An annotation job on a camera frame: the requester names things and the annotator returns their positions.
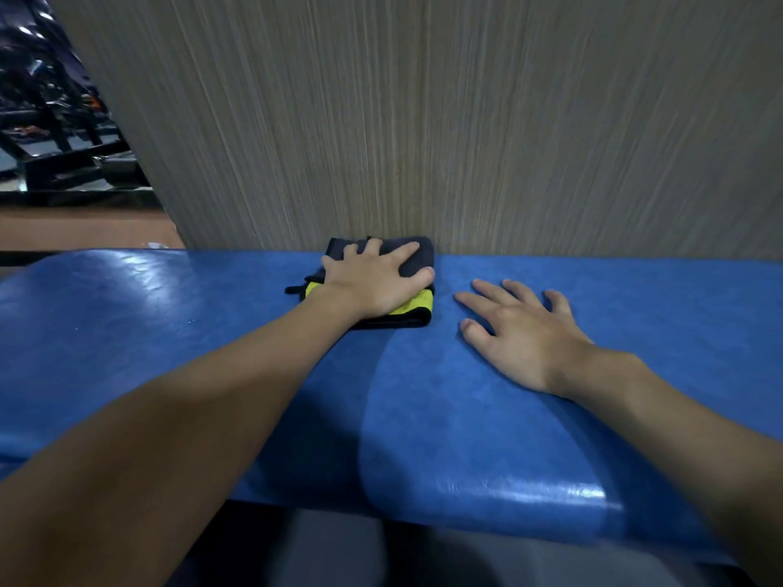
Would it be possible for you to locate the person's right hand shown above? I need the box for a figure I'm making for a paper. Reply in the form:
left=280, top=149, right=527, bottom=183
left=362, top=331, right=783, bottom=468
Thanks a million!
left=453, top=279, right=595, bottom=398

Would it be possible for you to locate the person's left hand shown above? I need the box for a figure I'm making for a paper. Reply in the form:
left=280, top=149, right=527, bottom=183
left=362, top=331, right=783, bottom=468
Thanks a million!
left=305, top=237, right=436, bottom=320

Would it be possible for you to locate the grey and yellow cleaning cloth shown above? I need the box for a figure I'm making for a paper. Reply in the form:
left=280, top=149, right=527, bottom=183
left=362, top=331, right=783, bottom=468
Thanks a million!
left=285, top=236, right=436, bottom=329

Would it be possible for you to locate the blue padded bench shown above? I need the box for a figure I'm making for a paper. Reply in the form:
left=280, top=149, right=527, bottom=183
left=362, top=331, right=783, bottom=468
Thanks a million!
left=0, top=249, right=783, bottom=587

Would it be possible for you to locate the person's left forearm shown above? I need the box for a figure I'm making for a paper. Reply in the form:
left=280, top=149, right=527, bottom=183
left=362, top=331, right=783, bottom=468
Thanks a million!
left=0, top=286, right=362, bottom=587

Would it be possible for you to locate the person's right forearm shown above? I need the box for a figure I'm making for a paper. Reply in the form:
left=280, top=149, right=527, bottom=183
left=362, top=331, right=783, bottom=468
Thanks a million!
left=560, top=347, right=783, bottom=587

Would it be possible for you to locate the black gym equipment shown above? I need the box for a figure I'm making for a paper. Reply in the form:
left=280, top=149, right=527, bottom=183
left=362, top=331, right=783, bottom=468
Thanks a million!
left=0, top=0, right=163, bottom=209

